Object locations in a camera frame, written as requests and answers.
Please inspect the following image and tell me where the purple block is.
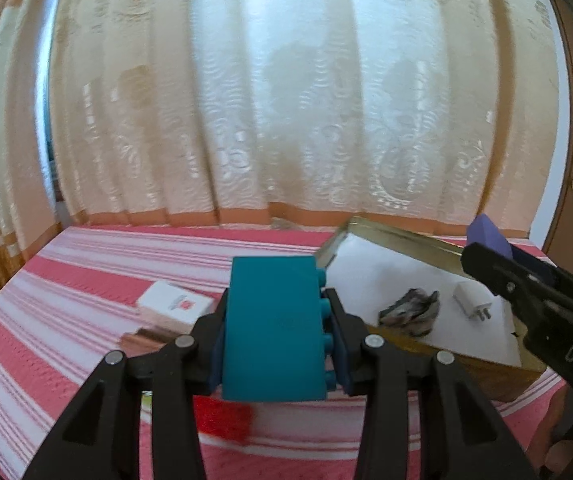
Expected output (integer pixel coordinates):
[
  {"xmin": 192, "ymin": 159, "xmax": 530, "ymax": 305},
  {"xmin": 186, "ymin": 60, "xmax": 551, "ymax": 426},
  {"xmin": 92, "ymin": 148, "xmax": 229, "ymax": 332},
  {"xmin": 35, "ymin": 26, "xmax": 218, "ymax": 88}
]
[{"xmin": 467, "ymin": 213, "xmax": 513, "ymax": 262}]

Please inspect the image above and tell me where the gold metal tray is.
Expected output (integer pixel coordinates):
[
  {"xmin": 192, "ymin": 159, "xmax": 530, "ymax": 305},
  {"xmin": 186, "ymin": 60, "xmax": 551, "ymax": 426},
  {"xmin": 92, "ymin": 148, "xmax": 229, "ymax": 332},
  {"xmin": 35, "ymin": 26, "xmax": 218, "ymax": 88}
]
[{"xmin": 315, "ymin": 216, "xmax": 549, "ymax": 404}]

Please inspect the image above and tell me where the white charger plug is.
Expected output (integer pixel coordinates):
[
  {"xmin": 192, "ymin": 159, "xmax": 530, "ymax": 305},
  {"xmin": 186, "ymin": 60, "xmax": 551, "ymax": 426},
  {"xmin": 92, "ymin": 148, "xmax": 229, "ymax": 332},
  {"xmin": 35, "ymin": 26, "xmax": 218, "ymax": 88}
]
[{"xmin": 453, "ymin": 281, "xmax": 493, "ymax": 322}]

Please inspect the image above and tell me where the red toy building block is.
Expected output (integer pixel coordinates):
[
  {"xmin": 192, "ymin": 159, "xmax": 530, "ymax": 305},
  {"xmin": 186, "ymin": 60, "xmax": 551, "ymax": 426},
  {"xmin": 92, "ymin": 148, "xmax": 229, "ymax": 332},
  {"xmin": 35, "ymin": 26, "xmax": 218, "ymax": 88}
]
[{"xmin": 193, "ymin": 396, "xmax": 258, "ymax": 444}]

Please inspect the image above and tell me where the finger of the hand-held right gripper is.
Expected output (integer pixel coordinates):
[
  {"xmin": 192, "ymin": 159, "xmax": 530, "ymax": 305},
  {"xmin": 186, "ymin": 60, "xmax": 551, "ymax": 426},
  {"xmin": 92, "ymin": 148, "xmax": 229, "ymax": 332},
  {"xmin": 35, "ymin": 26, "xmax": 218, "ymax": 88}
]
[
  {"xmin": 509, "ymin": 243, "xmax": 573, "ymax": 313},
  {"xmin": 460, "ymin": 241, "xmax": 559, "ymax": 343}
]

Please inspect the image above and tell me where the brown flat object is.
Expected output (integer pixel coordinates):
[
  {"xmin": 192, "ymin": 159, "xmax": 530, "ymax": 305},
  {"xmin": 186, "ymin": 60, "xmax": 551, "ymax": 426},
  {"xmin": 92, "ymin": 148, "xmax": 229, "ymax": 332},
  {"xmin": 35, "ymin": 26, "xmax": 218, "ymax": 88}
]
[{"xmin": 118, "ymin": 327, "xmax": 178, "ymax": 357}]

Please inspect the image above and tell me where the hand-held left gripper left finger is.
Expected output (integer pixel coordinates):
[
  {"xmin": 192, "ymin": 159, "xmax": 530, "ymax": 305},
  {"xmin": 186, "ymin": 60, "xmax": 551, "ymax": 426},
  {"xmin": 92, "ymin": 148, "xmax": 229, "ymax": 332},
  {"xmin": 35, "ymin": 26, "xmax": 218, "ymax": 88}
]
[{"xmin": 30, "ymin": 288, "xmax": 233, "ymax": 480}]

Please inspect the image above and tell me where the red white striped bedsheet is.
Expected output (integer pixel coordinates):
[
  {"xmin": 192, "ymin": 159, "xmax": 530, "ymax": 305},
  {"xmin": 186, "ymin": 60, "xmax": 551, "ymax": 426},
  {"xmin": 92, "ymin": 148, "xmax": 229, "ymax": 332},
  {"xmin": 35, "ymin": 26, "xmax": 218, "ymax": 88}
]
[{"xmin": 0, "ymin": 224, "xmax": 569, "ymax": 480}]

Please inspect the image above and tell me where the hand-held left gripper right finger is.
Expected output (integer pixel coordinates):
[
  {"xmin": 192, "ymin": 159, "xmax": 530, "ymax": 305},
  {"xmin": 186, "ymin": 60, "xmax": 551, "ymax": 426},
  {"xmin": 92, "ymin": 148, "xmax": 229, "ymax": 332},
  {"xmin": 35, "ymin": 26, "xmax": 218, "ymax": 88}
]
[{"xmin": 322, "ymin": 288, "xmax": 538, "ymax": 480}]

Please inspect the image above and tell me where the grey mottled small object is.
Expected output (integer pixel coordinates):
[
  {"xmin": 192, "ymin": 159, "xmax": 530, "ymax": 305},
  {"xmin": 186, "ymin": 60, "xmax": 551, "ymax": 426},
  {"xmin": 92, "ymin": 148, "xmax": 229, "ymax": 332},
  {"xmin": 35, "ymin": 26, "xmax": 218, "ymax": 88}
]
[{"xmin": 378, "ymin": 288, "xmax": 441, "ymax": 337}]

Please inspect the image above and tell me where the cream patterned curtain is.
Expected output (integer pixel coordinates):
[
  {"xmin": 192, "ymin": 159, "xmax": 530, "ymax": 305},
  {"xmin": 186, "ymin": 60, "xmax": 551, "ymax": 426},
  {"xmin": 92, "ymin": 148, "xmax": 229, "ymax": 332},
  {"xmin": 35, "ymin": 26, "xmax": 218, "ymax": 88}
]
[{"xmin": 0, "ymin": 0, "xmax": 567, "ymax": 242}]

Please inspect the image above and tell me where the teal toy building block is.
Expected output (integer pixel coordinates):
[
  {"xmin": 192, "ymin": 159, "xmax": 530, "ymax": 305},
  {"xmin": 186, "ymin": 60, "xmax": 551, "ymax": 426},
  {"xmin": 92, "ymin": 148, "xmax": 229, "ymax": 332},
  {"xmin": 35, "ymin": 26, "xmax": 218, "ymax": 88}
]
[{"xmin": 222, "ymin": 255, "xmax": 340, "ymax": 404}]

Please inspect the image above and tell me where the white box with red label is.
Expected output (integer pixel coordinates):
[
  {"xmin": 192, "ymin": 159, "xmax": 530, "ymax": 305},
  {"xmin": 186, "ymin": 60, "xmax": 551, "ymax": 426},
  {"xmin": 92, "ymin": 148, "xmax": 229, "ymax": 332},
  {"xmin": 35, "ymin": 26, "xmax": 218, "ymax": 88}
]
[{"xmin": 136, "ymin": 280, "xmax": 216, "ymax": 335}]

